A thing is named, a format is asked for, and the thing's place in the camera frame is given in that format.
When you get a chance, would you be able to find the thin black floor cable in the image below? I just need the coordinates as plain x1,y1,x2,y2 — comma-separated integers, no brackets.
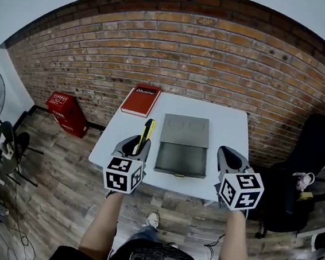
4,180,45,260

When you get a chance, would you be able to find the grey metal drawer box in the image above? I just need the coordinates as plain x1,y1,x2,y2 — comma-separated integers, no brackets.
153,112,213,180

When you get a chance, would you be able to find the small white bag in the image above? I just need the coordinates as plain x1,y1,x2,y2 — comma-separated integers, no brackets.
291,170,316,193

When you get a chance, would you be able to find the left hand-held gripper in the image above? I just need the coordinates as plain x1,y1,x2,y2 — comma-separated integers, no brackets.
100,132,153,203

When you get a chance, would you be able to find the black office chair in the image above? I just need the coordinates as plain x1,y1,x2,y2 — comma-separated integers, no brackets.
254,96,325,247

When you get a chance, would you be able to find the person's right forearm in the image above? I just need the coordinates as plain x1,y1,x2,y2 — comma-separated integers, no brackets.
219,208,256,260

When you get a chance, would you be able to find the person's left leg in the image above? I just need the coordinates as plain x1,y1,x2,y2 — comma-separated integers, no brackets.
130,223,162,244

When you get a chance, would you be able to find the yellow-green small object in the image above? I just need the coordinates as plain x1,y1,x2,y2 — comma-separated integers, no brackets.
298,189,314,203

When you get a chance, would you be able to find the yellow utility knife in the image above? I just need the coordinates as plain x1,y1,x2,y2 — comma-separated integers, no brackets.
136,117,158,157

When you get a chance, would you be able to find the red hardcover book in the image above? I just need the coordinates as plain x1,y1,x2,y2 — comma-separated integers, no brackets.
120,81,162,120

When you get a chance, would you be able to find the person's left white shoe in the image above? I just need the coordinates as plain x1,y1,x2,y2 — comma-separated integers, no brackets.
145,210,161,229

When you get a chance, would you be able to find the black floor cable with plug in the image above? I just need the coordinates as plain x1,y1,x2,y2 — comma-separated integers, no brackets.
202,231,226,260

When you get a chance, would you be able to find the person's left forearm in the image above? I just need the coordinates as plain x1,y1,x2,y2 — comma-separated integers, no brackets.
77,188,126,260

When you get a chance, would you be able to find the red cardboard box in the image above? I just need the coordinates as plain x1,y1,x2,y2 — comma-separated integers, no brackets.
42,90,92,139

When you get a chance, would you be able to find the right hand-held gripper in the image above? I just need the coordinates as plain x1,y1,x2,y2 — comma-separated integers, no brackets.
210,145,269,221

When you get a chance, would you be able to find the white square table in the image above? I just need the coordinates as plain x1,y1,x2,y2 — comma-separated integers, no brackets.
84,84,255,212

